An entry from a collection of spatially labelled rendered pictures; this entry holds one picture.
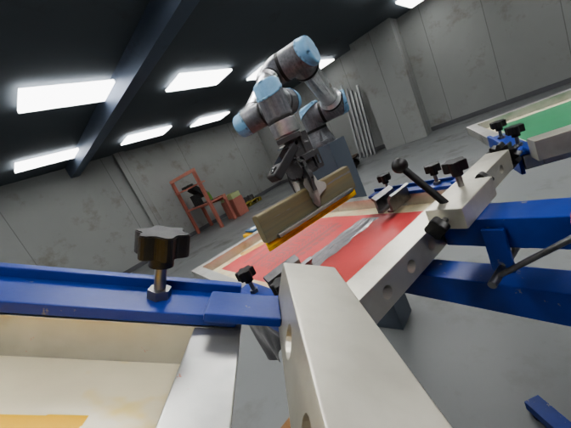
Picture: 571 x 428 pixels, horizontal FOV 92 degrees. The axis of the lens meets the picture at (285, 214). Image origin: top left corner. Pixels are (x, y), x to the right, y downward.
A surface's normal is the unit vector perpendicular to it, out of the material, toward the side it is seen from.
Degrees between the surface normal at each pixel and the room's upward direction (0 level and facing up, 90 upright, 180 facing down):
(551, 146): 90
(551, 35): 90
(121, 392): 32
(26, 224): 90
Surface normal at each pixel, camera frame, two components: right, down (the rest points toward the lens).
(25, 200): 0.69, -0.16
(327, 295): 0.13, -0.98
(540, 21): -0.59, 0.43
